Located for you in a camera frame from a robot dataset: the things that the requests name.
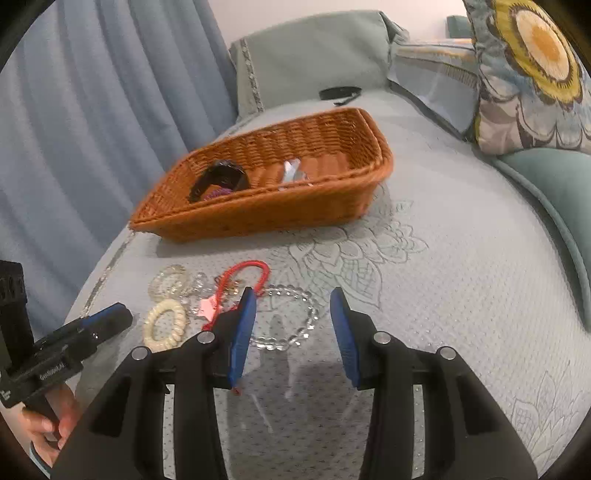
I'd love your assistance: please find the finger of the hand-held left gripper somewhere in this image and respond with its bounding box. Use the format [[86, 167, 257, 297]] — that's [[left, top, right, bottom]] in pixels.
[[90, 310, 134, 344], [58, 302, 127, 337]]

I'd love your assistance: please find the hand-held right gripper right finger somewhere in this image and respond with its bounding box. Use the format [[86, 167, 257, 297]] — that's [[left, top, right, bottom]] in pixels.
[[329, 286, 539, 480]]

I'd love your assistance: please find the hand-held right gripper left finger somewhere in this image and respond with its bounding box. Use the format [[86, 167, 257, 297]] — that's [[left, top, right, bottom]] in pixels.
[[51, 286, 257, 480]]

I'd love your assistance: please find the clear bead bracelet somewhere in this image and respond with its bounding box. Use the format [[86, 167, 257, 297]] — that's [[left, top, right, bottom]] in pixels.
[[249, 285, 320, 352]]

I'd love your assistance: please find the white bead bracelet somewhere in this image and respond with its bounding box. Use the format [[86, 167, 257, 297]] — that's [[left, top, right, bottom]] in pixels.
[[143, 298, 188, 350]]

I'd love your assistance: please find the clear spiral hair tie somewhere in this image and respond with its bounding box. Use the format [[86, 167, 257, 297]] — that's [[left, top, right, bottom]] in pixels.
[[148, 264, 190, 298]]

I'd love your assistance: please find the red string bracelet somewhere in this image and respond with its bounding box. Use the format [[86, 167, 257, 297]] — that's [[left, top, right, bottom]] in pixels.
[[194, 261, 271, 398]]

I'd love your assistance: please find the small clear crystal bracelet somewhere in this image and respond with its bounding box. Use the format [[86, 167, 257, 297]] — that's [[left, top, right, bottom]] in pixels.
[[182, 272, 218, 319]]

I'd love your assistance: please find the brown wicker basket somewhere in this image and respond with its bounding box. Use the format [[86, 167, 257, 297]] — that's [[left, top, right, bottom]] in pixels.
[[129, 107, 394, 244]]

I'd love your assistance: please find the person's left hand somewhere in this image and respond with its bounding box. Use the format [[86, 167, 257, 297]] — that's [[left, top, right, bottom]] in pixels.
[[21, 383, 81, 467]]

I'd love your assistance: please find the clear plastic packet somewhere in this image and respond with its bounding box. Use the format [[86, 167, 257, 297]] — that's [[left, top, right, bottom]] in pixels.
[[278, 159, 311, 185]]

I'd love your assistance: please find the blue curtain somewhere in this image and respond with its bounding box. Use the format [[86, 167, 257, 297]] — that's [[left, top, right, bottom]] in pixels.
[[0, 0, 238, 324]]

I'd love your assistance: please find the teal cushion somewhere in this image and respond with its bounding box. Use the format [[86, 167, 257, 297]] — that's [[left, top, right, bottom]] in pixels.
[[489, 148, 591, 333]]

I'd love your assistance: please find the blue striped cushion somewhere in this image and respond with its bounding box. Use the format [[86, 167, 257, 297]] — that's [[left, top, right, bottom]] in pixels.
[[388, 39, 481, 141]]

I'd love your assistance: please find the grey-green sofa armrest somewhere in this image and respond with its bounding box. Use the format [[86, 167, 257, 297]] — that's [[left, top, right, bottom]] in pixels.
[[229, 10, 402, 123]]

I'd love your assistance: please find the large sunflower print cushion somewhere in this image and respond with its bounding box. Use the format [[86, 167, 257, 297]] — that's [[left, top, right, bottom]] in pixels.
[[462, 0, 591, 155]]

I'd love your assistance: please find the teal sofa backrest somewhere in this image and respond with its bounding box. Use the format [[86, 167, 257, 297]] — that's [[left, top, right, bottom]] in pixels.
[[445, 15, 472, 40]]

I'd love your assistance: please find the black bracelet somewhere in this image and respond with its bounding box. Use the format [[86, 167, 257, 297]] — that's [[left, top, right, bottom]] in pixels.
[[188, 160, 250, 204]]

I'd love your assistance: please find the black strap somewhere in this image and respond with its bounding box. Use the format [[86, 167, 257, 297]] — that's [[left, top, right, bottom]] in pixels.
[[318, 86, 362, 107]]

